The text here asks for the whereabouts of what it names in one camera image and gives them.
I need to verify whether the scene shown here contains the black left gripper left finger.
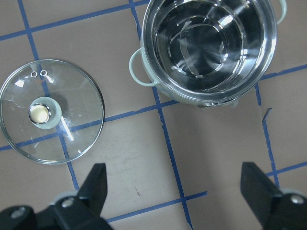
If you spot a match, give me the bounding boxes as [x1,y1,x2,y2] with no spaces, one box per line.
[52,163,112,230]

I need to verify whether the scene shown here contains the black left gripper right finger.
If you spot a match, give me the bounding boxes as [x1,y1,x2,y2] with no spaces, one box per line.
[240,162,307,230]

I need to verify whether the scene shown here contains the glass pot lid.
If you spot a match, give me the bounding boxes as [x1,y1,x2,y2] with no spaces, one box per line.
[0,59,105,164]

